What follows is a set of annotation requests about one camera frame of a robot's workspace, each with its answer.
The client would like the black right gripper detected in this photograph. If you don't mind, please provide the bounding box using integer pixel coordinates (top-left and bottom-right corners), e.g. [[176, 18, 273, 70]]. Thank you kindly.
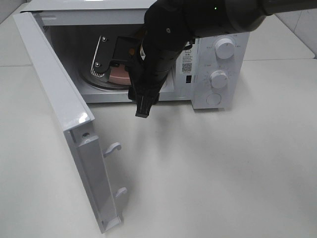
[[125, 56, 167, 118]]

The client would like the pink round plate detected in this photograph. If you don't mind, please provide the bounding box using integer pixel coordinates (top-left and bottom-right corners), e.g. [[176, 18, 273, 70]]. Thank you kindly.
[[108, 64, 131, 85]]

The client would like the round white door button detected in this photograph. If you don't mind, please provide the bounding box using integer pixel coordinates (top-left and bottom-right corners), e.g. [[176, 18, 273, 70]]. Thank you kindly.
[[206, 93, 221, 106]]

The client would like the white microwave knob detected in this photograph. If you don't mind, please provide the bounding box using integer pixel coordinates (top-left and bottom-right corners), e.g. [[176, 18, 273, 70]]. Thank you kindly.
[[215, 38, 235, 60], [210, 70, 229, 89]]

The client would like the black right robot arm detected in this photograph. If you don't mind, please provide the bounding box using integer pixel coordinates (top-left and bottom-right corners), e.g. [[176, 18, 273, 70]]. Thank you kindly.
[[128, 0, 317, 118]]

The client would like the white microwave oven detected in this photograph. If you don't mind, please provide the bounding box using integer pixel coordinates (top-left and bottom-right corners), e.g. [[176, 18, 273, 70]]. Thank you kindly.
[[21, 0, 249, 109]]

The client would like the glass microwave turntable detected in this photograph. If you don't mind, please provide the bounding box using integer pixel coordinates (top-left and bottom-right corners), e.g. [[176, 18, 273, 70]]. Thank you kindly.
[[78, 67, 131, 91]]

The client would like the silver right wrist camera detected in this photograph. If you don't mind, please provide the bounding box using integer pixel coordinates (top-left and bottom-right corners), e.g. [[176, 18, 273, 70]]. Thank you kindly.
[[91, 35, 115, 77]]

